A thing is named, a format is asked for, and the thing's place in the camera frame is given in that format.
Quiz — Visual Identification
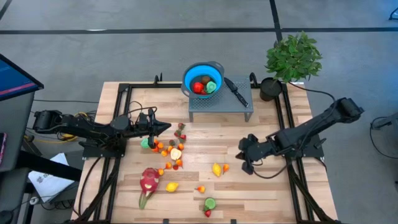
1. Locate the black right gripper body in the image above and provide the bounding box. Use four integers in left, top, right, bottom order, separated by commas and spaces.
239, 136, 265, 175

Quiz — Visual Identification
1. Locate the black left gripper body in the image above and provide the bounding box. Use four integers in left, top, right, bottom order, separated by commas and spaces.
139, 107, 156, 149

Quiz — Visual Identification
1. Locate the blue collapsible colander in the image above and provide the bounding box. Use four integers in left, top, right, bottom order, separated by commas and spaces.
181, 60, 225, 100

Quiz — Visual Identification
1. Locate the black kitchen knife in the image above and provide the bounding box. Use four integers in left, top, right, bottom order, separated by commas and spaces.
223, 77, 249, 108

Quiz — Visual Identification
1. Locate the pink dragon fruit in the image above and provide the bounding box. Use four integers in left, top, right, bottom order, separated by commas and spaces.
138, 167, 161, 210

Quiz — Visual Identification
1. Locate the grey perforated metal shelf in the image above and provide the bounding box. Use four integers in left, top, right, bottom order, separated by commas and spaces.
188, 75, 254, 123

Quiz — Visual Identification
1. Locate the green plant in black pot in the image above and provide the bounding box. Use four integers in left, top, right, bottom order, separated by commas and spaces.
259, 30, 323, 102

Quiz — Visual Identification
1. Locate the white paper sheet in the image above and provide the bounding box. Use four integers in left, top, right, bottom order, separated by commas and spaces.
27, 152, 76, 203

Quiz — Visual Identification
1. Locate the grey desk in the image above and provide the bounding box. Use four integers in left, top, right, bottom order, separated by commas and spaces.
0, 91, 35, 172

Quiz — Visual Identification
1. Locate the grey equipment base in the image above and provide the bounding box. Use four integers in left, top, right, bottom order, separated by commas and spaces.
371, 112, 398, 131

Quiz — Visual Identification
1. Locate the monitor with blue screen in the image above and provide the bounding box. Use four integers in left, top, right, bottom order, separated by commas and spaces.
0, 54, 45, 102

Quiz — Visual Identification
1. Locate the smartphone with pink edge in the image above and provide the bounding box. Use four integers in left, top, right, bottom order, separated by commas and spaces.
0, 132, 8, 166

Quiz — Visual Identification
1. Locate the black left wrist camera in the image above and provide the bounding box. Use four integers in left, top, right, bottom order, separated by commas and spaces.
137, 112, 149, 129

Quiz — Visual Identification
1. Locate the black power cable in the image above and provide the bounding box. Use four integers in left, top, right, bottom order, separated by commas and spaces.
288, 81, 337, 103

